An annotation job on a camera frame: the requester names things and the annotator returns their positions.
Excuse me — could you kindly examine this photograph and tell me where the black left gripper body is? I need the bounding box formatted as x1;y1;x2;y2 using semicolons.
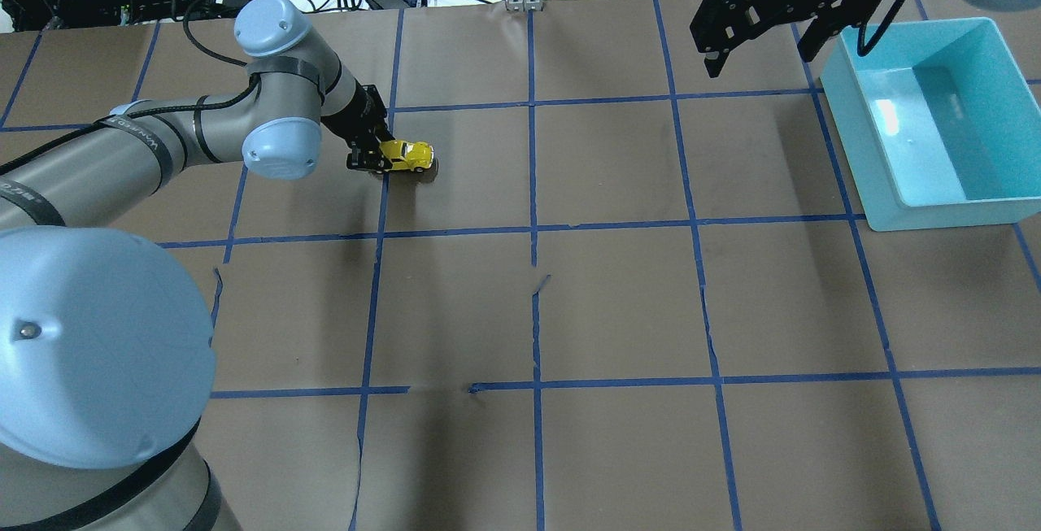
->
322;84;387;150

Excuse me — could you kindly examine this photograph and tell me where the yellow beetle toy car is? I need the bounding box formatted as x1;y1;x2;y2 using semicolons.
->
380;140;438;174

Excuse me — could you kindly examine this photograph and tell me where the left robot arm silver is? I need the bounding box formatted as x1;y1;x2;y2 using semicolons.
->
1;0;393;530

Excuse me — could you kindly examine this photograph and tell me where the turquoise plastic bin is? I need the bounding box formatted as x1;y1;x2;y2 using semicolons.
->
821;17;1040;232

